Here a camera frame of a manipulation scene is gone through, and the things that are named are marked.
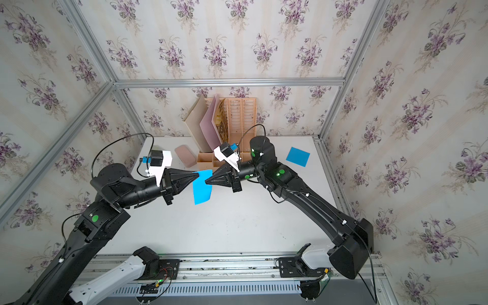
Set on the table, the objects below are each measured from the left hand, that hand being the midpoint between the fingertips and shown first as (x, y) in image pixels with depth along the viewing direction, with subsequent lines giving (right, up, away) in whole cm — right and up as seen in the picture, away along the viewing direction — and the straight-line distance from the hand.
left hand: (198, 178), depth 52 cm
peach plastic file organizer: (+11, +25, +73) cm, 78 cm away
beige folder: (-12, +22, +37) cm, 45 cm away
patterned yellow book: (+1, +24, +49) cm, 54 cm away
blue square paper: (0, -5, +6) cm, 7 cm away
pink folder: (-5, +20, +39) cm, 44 cm away
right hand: (+3, -2, +4) cm, 6 cm away
